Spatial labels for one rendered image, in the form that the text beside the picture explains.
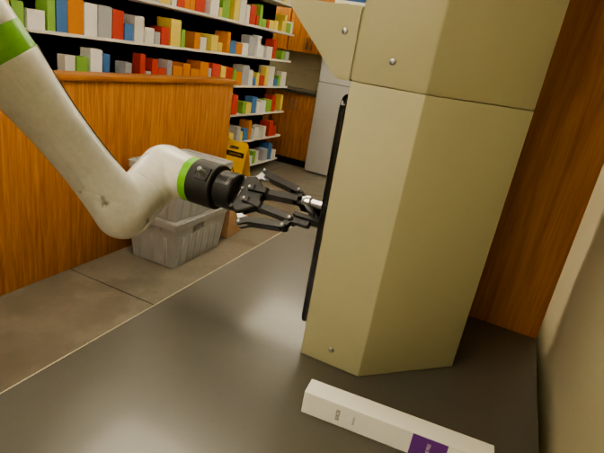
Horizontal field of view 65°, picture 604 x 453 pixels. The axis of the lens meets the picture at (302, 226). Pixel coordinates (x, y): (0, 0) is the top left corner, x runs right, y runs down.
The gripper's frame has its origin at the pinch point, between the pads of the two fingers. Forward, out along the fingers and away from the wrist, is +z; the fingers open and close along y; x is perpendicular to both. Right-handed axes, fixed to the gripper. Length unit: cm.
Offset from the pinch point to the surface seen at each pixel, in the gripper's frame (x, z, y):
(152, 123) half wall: 150, -189, 91
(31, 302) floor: 129, -173, -41
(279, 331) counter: 10.6, -0.7, -20.4
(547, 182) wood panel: 13.0, 37.4, 26.7
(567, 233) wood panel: 19, 44, 20
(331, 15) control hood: -29.0, 0.7, 18.3
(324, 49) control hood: -26.0, 0.6, 14.9
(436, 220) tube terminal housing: -7.6, 21.6, 2.0
